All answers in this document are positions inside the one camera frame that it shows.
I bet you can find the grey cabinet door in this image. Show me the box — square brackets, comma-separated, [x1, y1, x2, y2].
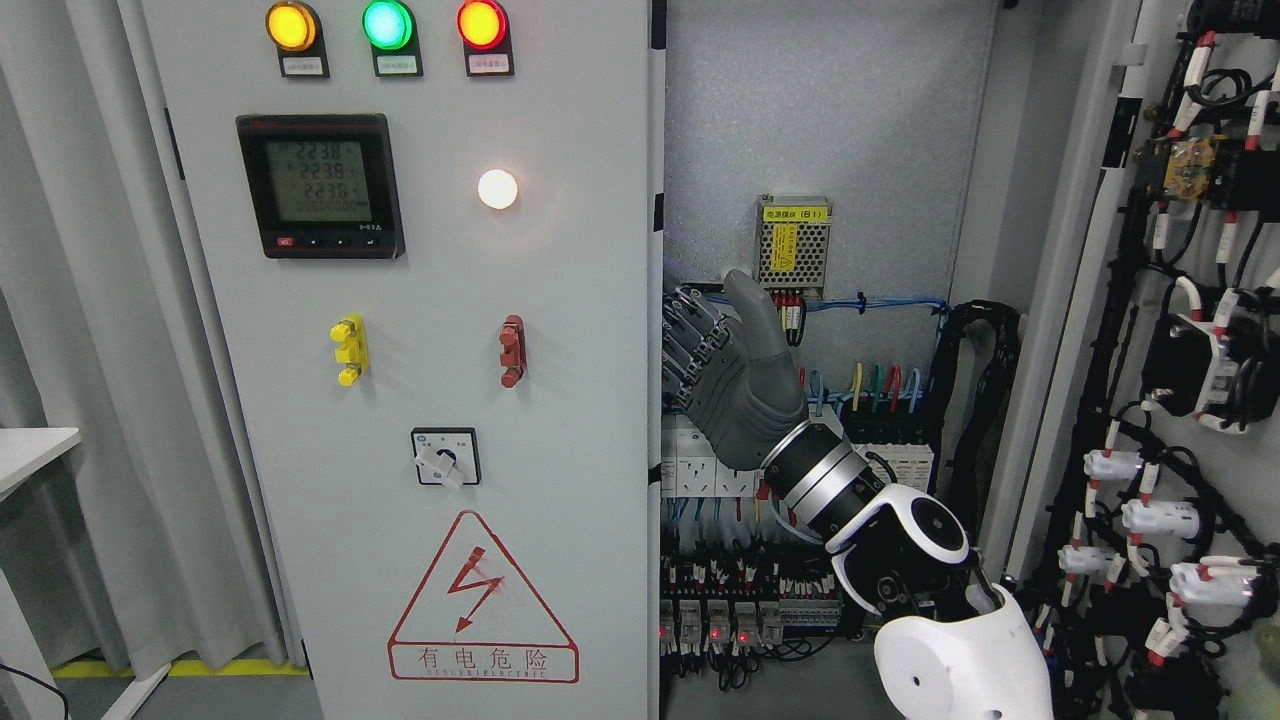
[142, 1, 660, 719]
[982, 1, 1277, 719]

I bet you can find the black digital power meter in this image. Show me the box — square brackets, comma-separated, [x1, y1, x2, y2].
[236, 113, 404, 260]

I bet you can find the grey curtain left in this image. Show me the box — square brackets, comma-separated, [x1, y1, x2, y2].
[1, 1, 305, 675]

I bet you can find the yellow indicator lamp left door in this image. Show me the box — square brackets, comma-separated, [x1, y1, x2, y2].
[265, 1, 319, 53]

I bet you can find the white indicator lamp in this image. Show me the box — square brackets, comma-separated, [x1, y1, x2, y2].
[476, 168, 518, 210]

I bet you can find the red electric danger sticker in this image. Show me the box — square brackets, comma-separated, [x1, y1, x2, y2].
[387, 510, 579, 684]

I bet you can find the black surge protector block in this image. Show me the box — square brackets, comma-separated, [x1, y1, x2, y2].
[838, 400, 934, 493]

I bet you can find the black rotary selector switch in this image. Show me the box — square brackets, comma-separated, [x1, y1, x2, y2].
[410, 427, 483, 491]

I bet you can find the metal mesh power supply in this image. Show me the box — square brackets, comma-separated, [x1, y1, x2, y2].
[754, 193, 833, 300]

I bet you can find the black relay terminal row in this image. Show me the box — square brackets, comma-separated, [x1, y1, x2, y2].
[658, 536, 867, 692]

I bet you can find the green indicator lamp left door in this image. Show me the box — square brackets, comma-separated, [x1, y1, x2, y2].
[361, 0, 415, 51]

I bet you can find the black cable conduit right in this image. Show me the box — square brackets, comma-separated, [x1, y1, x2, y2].
[931, 300, 1023, 561]

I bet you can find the white table edge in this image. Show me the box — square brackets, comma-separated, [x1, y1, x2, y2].
[1, 427, 81, 500]

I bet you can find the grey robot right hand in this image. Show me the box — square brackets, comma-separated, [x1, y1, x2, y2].
[660, 270, 808, 470]

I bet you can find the white socket module row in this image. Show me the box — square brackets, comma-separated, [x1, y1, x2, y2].
[660, 414, 762, 498]

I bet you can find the red indicator lamp left door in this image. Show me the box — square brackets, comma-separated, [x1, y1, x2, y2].
[456, 0, 508, 50]

